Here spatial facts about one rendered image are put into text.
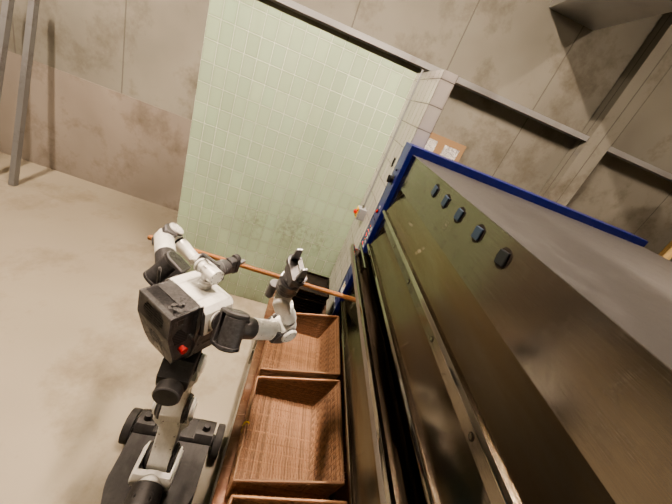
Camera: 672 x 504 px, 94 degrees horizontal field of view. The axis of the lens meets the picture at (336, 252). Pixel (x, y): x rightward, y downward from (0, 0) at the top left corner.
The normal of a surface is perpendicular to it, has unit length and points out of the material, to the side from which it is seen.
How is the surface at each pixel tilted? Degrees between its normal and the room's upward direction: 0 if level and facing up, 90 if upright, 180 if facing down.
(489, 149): 90
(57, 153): 90
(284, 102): 90
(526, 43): 90
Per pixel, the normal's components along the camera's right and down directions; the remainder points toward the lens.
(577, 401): -0.94, -0.30
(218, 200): 0.02, 0.47
